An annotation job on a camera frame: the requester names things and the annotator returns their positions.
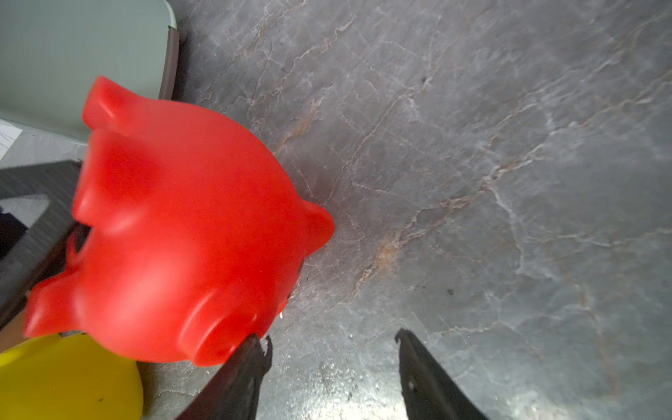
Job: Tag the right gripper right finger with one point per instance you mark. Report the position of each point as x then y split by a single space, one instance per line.
428 391

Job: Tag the mint green toaster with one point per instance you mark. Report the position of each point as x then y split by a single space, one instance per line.
52 52

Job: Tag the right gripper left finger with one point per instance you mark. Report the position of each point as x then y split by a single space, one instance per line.
233 392

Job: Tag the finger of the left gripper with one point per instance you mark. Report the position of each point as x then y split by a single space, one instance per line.
31 254

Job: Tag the red piggy bank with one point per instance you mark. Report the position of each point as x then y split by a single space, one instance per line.
197 234

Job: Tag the yellow piggy bank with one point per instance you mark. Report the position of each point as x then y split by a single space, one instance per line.
72 377

